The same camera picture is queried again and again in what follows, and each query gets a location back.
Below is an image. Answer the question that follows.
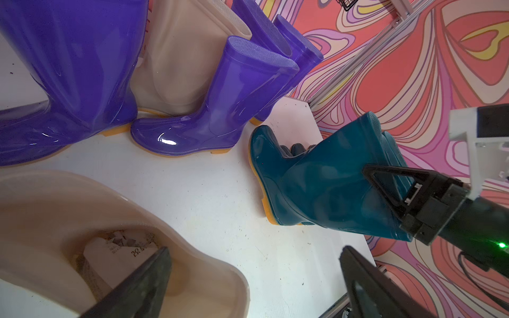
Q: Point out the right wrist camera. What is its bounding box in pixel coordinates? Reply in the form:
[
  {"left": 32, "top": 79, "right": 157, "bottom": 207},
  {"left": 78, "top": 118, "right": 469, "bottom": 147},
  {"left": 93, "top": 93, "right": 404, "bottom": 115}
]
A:
[{"left": 448, "top": 104, "right": 508, "bottom": 200}]

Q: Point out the beige rain boot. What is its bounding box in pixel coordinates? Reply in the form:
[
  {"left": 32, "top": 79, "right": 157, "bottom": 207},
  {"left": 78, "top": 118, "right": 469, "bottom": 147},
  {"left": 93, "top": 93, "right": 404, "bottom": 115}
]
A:
[
  {"left": 1, "top": 171, "right": 250, "bottom": 317},
  {"left": 130, "top": 1, "right": 252, "bottom": 116}
]

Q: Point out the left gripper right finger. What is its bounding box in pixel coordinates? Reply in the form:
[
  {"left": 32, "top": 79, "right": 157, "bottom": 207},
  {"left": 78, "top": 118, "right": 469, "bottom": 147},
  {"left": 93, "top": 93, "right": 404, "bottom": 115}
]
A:
[{"left": 339, "top": 246, "right": 433, "bottom": 318}]

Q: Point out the back black wire basket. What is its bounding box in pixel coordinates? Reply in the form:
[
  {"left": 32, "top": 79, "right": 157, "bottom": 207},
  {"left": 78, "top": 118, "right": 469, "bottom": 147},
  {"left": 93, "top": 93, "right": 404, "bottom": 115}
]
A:
[{"left": 337, "top": 0, "right": 359, "bottom": 11}]

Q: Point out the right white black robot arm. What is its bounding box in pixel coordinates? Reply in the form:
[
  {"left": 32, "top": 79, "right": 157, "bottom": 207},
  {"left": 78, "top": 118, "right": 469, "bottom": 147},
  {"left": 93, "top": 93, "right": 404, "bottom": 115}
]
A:
[{"left": 363, "top": 164, "right": 508, "bottom": 317}]

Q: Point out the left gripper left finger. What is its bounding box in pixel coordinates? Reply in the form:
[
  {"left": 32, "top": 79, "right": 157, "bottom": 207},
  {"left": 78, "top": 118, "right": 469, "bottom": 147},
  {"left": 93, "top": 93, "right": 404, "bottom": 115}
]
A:
[{"left": 80, "top": 247, "right": 172, "bottom": 318}]

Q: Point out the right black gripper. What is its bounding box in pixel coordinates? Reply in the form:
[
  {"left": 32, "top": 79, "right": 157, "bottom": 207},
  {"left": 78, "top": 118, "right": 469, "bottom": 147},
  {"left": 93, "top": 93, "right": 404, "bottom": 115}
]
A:
[{"left": 362, "top": 164, "right": 470, "bottom": 245}]

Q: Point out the back thin purple rain boot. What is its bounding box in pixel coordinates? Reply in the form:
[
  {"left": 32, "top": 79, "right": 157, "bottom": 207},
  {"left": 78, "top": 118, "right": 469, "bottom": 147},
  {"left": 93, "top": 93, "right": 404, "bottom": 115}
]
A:
[{"left": 231, "top": 0, "right": 292, "bottom": 58}]

